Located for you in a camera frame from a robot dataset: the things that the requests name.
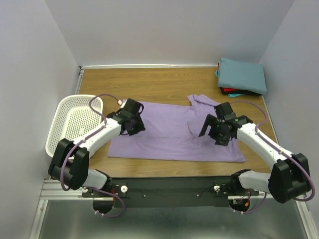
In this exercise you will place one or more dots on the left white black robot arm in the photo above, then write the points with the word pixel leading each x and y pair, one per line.
pixel 70 162

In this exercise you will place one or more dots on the folded red t shirt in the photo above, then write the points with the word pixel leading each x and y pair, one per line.
pixel 230 91

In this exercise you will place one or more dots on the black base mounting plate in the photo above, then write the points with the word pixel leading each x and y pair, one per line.
pixel 160 192

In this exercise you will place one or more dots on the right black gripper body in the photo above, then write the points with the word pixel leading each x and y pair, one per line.
pixel 217 132

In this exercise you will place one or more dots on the white perforated plastic basket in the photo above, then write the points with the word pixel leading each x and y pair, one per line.
pixel 74 117

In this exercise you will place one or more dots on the aluminium extrusion rail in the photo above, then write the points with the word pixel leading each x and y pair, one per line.
pixel 51 190

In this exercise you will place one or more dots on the folded teal t shirt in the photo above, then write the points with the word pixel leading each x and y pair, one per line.
pixel 242 76

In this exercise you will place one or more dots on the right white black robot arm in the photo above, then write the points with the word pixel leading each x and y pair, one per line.
pixel 290 174

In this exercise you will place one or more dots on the folded turquoise t shirt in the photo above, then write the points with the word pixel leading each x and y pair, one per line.
pixel 229 95

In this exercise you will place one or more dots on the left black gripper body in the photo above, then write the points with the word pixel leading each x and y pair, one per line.
pixel 137 125

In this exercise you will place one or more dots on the purple t shirt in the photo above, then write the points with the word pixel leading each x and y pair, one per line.
pixel 172 133

